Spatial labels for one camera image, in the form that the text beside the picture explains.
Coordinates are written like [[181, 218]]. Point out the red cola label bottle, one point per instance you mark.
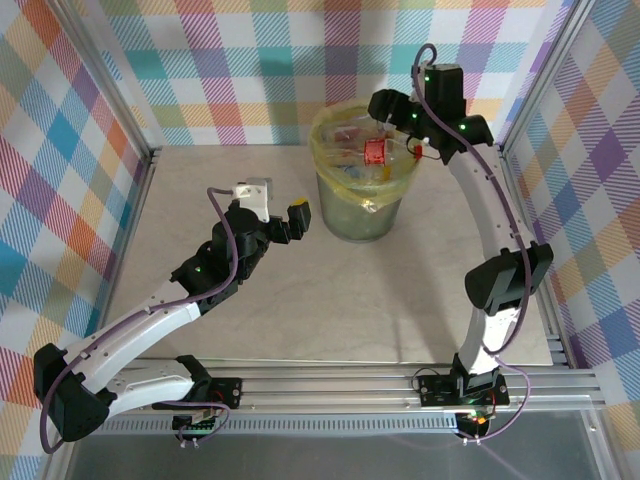
[[376, 151]]

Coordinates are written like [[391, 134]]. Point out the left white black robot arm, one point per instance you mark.
[[130, 335]]

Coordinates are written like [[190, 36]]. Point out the grey mesh waste bin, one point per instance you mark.
[[355, 220]]

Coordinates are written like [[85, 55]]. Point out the yellow plastic bin liner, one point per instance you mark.
[[320, 150]]

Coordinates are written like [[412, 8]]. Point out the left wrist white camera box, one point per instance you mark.
[[252, 195]]

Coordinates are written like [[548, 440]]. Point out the aluminium frame corner post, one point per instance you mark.
[[546, 75], [115, 85]]

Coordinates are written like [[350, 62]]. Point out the aluminium frame side rail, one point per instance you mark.
[[526, 225], [130, 225]]

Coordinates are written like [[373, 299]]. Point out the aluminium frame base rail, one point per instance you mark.
[[325, 387]]

